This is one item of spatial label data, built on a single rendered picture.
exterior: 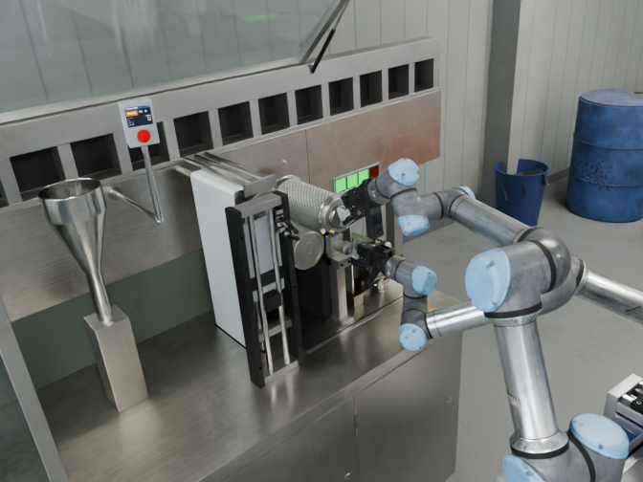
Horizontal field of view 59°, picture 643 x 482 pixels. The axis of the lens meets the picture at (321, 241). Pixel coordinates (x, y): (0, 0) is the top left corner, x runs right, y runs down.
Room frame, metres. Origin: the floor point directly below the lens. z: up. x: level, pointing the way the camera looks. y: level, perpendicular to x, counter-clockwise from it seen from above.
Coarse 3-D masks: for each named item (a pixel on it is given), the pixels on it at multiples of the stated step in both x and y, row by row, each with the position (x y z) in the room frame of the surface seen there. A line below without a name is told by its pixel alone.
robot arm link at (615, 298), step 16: (576, 272) 1.33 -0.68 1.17; (592, 272) 1.35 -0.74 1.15; (576, 288) 1.31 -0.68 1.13; (592, 288) 1.32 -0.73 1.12; (608, 288) 1.32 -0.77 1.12; (624, 288) 1.32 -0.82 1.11; (608, 304) 1.31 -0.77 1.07; (624, 304) 1.30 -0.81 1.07; (640, 304) 1.29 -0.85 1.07; (640, 320) 1.29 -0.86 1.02
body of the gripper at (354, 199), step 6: (366, 180) 1.51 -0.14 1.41; (360, 186) 1.54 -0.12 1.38; (366, 186) 1.49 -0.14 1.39; (348, 192) 1.53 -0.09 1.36; (354, 192) 1.54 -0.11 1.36; (360, 192) 1.52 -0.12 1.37; (366, 192) 1.48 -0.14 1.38; (342, 198) 1.56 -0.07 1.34; (348, 198) 1.54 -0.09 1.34; (354, 198) 1.52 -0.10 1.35; (360, 198) 1.53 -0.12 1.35; (366, 198) 1.47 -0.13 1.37; (348, 204) 1.54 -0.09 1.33; (354, 204) 1.52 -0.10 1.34; (360, 204) 1.51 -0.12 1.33; (372, 204) 1.47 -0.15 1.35; (378, 204) 1.47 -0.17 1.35; (354, 210) 1.52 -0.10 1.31; (360, 210) 1.51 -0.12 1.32; (360, 216) 1.51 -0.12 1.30
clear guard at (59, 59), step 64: (0, 0) 1.20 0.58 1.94; (64, 0) 1.28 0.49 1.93; (128, 0) 1.38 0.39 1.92; (192, 0) 1.50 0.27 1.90; (256, 0) 1.64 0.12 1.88; (320, 0) 1.80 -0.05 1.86; (0, 64) 1.31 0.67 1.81; (64, 64) 1.42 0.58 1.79; (128, 64) 1.55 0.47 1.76; (192, 64) 1.71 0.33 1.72; (256, 64) 1.90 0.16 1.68
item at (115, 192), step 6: (114, 186) 1.55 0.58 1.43; (108, 192) 1.54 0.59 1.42; (114, 192) 1.54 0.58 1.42; (120, 192) 1.55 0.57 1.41; (114, 198) 1.54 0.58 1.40; (120, 198) 1.50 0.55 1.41; (126, 198) 1.48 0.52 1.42; (132, 204) 1.44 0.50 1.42; (138, 204) 1.43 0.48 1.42; (138, 210) 1.41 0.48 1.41; (144, 210) 1.38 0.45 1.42; (150, 216) 1.35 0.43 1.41; (156, 222) 1.32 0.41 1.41; (162, 222) 1.32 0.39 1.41
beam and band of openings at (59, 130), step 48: (384, 48) 2.25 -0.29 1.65; (432, 48) 2.42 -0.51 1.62; (144, 96) 1.66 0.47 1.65; (192, 96) 1.74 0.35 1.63; (240, 96) 1.84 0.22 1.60; (288, 96) 1.96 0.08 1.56; (336, 96) 2.18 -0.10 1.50; (384, 96) 2.24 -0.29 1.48; (0, 144) 1.40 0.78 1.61; (48, 144) 1.47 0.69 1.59; (96, 144) 1.62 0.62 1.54; (192, 144) 1.80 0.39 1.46; (240, 144) 1.82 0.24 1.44; (0, 192) 1.44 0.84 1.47
